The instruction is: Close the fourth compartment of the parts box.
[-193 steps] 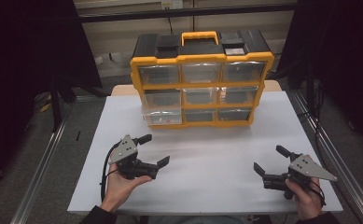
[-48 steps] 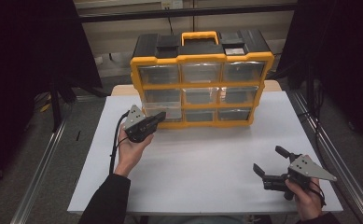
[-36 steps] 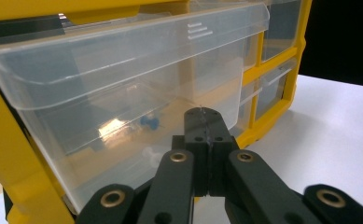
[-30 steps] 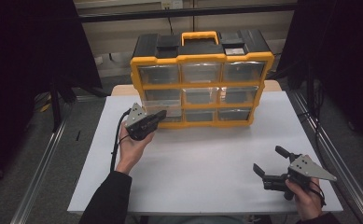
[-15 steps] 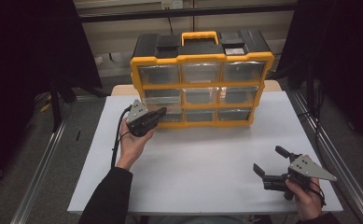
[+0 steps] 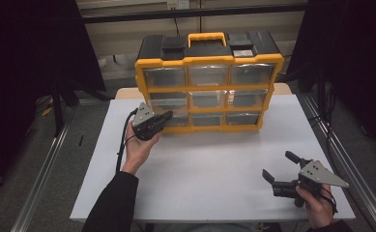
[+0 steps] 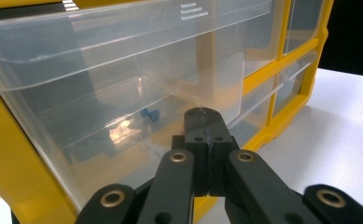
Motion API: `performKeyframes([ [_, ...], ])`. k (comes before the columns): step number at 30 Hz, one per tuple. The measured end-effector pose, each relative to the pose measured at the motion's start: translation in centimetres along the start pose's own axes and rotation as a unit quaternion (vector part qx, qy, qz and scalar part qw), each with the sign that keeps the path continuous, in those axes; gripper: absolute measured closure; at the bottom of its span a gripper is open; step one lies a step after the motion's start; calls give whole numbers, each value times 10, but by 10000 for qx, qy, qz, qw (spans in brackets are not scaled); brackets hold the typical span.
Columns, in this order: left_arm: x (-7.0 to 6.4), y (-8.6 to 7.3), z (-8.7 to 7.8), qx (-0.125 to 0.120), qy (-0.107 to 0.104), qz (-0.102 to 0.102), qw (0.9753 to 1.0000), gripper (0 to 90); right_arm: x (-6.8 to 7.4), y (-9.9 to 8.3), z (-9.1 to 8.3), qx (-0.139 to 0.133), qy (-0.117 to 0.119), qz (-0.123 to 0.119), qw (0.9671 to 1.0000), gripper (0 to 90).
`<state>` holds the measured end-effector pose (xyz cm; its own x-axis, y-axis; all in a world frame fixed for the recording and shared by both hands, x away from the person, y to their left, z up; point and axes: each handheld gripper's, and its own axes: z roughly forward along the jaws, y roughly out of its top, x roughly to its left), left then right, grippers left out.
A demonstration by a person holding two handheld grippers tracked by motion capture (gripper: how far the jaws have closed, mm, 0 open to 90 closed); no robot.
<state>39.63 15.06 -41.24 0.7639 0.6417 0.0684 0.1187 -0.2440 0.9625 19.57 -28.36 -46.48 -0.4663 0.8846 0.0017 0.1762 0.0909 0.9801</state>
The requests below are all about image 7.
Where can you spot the yellow black organizer case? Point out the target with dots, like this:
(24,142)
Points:
(2,161)

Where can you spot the clear plastic drawer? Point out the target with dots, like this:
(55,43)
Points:
(107,62)

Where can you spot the set of clear organizer drawers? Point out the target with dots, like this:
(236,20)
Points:
(300,21)

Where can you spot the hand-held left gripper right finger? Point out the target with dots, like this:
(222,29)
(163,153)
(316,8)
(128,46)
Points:
(216,130)

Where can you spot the black curtain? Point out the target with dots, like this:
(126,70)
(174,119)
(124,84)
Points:
(353,34)

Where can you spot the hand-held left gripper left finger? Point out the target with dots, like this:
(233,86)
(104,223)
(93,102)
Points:
(198,130)

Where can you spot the blue pushpin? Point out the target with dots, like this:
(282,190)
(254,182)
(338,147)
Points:
(150,114)

